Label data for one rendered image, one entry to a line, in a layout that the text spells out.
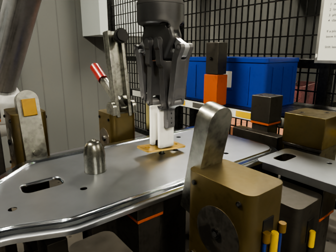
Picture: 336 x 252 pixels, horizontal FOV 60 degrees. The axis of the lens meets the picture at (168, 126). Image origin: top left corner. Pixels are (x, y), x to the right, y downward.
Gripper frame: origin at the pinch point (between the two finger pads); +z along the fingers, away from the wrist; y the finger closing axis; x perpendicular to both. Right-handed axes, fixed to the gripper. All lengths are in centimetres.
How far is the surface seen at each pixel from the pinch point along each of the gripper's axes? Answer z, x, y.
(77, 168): 5.0, -14.4, -2.4
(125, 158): 5.0, -6.3, -1.9
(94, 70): -8.4, -0.8, -24.1
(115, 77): -7.4, -1.1, -13.9
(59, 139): 79, 65, -272
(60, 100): 37, 69, -273
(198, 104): 3.2, 32.4, -24.3
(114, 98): -3.3, -1.7, -13.5
